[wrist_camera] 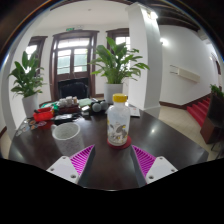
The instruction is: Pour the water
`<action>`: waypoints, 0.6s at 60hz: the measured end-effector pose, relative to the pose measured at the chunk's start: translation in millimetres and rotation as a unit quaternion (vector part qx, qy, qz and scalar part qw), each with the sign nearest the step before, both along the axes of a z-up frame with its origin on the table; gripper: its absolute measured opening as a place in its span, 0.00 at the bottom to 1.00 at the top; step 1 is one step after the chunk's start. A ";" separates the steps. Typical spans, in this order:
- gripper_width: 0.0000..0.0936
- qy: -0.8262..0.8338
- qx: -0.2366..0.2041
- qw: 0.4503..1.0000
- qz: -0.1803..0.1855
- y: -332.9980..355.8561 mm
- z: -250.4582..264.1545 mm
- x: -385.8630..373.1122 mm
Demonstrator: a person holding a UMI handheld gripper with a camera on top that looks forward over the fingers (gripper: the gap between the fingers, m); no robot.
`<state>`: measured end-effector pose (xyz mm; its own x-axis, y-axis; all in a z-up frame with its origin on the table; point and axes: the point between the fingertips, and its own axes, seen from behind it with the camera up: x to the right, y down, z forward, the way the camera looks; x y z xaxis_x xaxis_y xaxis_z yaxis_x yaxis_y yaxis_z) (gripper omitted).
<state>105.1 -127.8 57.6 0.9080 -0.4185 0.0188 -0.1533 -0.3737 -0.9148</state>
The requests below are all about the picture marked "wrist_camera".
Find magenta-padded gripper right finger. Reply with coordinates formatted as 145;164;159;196
129;144;179;187

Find dark-framed window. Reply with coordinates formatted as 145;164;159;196
26;35;49;78
105;27;131;52

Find flat round red coaster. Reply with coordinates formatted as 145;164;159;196
106;134;133;150

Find grey round microphones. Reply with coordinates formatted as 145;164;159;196
90;100;110;113

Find tray with small cups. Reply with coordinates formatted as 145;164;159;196
56;95;81;115

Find clear bottle with yellow cap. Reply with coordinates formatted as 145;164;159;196
106;93;132;147

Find dark wooden double door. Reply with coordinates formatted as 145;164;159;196
49;29;101;101

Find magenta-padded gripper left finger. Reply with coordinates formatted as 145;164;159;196
45;144;97;187

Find red plastic box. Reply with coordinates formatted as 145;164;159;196
32;107;55;123

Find leafy plant in white pot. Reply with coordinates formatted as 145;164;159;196
88;36;151;105
7;50;47;119

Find black chair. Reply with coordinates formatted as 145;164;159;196
56;77;91;101

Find red carpeted stairs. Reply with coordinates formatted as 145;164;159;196
186;96;215;128

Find white speckled mug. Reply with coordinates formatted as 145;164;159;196
51;122;86;157

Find flat black device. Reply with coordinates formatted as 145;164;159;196
52;113;75;123

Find green book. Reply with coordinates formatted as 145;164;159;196
77;97;95;109

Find small round stickers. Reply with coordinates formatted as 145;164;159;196
14;118;48;136

